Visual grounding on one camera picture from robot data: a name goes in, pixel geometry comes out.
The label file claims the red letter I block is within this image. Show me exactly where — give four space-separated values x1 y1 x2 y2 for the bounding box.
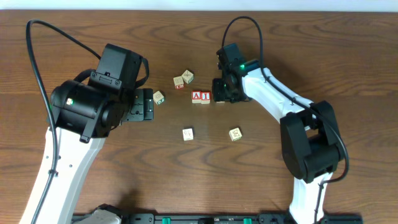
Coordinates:
201 91 211 104

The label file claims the red letter A block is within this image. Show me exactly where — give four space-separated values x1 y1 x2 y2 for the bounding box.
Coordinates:
192 91 201 103

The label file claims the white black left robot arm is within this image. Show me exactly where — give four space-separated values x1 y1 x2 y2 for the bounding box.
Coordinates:
20 44 154 223

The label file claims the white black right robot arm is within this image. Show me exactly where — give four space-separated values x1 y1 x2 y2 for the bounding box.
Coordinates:
213 57 349 223

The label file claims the wooden block engraved zero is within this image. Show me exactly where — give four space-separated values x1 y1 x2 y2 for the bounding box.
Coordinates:
153 91 165 105

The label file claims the wooden block engraved five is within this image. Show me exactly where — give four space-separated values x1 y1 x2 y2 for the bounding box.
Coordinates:
173 76 184 89

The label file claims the wooden dragonfly picture block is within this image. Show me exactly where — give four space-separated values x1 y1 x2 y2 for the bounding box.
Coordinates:
182 70 194 84

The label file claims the wooden block green side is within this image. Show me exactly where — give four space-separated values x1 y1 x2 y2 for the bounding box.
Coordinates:
229 128 243 141

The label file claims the white block blue engraving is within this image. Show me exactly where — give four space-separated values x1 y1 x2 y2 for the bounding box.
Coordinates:
182 128 194 141

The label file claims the black right camera cable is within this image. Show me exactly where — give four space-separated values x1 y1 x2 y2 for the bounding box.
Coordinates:
221 16 350 224

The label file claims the black camera cable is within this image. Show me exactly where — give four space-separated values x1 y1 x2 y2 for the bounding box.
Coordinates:
25 19 102 224
221 16 350 224

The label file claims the black left camera cable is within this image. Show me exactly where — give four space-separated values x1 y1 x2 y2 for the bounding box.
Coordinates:
25 19 102 224

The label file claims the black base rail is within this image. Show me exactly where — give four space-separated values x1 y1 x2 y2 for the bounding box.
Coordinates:
121 213 364 224

